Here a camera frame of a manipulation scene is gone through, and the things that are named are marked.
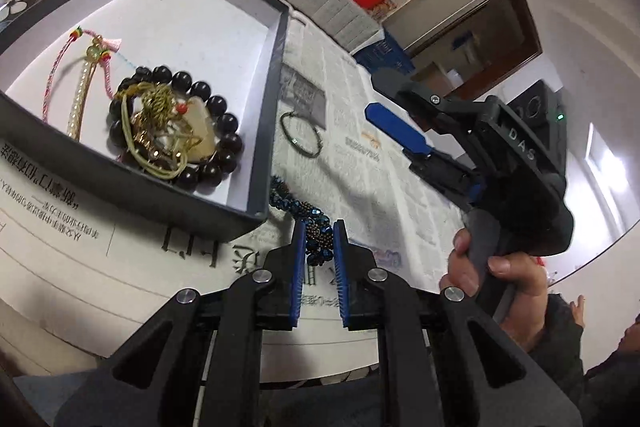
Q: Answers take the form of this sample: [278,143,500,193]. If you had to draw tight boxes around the thin dark green bracelet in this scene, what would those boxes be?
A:
[278,109,324,160]

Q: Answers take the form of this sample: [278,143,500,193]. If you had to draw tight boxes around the blue crystal bead bracelet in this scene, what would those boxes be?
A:
[268,174,335,268]

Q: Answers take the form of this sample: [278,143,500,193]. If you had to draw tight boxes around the black bead bracelet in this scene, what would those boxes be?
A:
[106,65,245,193]

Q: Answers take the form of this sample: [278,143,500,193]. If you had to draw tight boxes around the pink string bracelet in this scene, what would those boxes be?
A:
[41,26,124,124]

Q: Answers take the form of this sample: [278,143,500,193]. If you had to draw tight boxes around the white pearl bracelet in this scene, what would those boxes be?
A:
[66,56,98,142]

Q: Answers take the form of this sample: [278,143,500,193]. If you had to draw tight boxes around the person's right hand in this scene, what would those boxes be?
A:
[438,229,587,350]

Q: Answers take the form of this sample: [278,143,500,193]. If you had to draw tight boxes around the blue plastic crate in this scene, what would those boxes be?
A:
[354,31,416,76]

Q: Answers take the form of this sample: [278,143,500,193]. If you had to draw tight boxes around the newspaper sheets on table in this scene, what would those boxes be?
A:
[0,13,467,383]

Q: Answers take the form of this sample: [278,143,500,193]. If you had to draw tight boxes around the grey cardboard box tray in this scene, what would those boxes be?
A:
[1,0,288,242]

